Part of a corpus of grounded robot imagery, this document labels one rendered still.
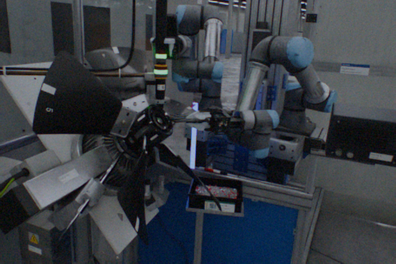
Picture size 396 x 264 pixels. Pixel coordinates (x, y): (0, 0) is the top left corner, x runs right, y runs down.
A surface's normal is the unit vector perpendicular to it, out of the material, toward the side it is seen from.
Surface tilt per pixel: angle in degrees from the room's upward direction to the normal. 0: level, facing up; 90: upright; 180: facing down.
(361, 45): 90
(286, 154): 90
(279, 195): 90
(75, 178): 50
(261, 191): 90
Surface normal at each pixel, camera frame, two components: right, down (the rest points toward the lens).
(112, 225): 0.75, -0.51
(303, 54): 0.62, 0.16
